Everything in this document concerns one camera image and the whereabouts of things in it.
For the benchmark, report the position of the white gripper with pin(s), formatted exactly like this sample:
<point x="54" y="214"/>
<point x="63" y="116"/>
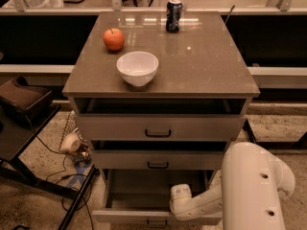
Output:
<point x="179" y="194"/>

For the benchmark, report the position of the white drawer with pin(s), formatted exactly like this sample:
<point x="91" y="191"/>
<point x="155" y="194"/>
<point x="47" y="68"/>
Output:
<point x="142" y="196"/>
<point x="162" y="160"/>
<point x="159" y="127"/>

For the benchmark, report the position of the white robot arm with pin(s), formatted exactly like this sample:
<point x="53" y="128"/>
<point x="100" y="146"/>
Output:
<point x="254" y="181"/>

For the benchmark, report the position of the grey drawer cabinet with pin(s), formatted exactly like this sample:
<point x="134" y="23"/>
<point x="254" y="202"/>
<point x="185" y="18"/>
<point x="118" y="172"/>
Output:
<point x="200" y="72"/>

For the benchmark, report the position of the black stand leg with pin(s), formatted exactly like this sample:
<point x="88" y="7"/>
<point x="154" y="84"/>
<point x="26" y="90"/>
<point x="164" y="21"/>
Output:
<point x="247" y="128"/>

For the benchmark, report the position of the white round device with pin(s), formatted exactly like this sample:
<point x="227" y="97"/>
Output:
<point x="71" y="143"/>

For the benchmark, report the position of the white bowl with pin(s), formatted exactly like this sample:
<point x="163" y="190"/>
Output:
<point x="137" y="68"/>

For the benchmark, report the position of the red apple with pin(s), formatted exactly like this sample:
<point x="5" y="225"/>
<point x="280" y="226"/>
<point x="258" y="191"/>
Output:
<point x="114" y="39"/>

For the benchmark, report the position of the black side table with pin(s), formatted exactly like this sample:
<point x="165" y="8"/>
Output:
<point x="14" y="139"/>

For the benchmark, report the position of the dark soda can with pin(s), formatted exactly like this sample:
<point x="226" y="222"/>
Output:
<point x="174" y="9"/>

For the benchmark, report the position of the dark brown tray box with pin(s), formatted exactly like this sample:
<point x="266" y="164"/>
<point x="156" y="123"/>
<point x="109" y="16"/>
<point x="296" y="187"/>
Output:
<point x="18" y="96"/>

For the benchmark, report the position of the wire mesh rack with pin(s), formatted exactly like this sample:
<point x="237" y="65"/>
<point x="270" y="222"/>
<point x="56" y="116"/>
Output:
<point x="70" y="127"/>

